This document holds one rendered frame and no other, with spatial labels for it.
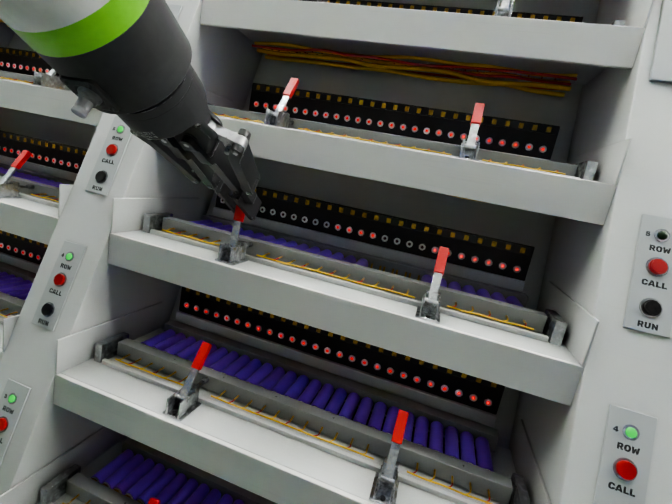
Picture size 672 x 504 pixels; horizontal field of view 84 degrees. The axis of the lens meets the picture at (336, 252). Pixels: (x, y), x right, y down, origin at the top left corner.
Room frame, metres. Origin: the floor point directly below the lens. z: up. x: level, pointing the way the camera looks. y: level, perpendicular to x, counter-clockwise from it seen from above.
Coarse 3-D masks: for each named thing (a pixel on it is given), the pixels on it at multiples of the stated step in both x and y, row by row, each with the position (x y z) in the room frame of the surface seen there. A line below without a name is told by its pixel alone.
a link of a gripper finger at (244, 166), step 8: (240, 128) 0.34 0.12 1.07; (248, 136) 0.34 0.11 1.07; (232, 144) 0.34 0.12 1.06; (248, 144) 0.36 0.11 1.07; (232, 152) 0.34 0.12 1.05; (240, 152) 0.34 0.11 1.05; (248, 152) 0.37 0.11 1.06; (232, 160) 0.36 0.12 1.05; (240, 160) 0.35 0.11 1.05; (248, 160) 0.38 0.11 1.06; (240, 168) 0.37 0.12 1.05; (248, 168) 0.38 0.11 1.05; (256, 168) 0.41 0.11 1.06; (240, 176) 0.39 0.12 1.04; (248, 176) 0.39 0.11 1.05; (256, 176) 0.42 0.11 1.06; (240, 184) 0.41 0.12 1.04; (248, 184) 0.40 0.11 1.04; (248, 192) 0.42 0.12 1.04
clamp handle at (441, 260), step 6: (438, 252) 0.45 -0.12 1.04; (444, 252) 0.45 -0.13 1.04; (438, 258) 0.45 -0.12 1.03; (444, 258) 0.45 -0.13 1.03; (438, 264) 0.44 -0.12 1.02; (444, 264) 0.44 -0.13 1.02; (438, 270) 0.44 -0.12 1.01; (438, 276) 0.44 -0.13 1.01; (432, 282) 0.44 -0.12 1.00; (438, 282) 0.44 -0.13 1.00; (432, 288) 0.44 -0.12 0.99; (438, 288) 0.44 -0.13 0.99; (432, 294) 0.44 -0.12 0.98
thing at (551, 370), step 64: (128, 256) 0.53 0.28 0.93; (192, 256) 0.50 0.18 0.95; (256, 256) 0.56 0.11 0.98; (384, 256) 0.61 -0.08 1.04; (320, 320) 0.46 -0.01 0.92; (384, 320) 0.44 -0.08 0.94; (448, 320) 0.44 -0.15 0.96; (576, 320) 0.41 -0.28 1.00; (512, 384) 0.41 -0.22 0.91; (576, 384) 0.39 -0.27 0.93
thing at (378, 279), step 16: (176, 224) 0.58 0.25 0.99; (192, 224) 0.57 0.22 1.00; (208, 240) 0.57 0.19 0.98; (224, 240) 0.56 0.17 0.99; (256, 240) 0.55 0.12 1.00; (272, 256) 0.54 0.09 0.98; (288, 256) 0.53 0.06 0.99; (304, 256) 0.53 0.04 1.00; (320, 256) 0.53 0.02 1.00; (320, 272) 0.51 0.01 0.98; (336, 272) 0.52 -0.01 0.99; (352, 272) 0.51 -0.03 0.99; (368, 272) 0.50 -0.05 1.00; (384, 272) 0.51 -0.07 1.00; (384, 288) 0.49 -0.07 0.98; (400, 288) 0.50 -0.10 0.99; (416, 288) 0.49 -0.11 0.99; (448, 288) 0.49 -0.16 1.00; (448, 304) 0.48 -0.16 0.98; (464, 304) 0.48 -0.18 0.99; (480, 304) 0.47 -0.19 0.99; (496, 304) 0.46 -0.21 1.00; (512, 304) 0.47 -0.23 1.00; (496, 320) 0.45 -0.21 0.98; (512, 320) 0.46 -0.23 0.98; (528, 320) 0.46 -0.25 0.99; (544, 320) 0.45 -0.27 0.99
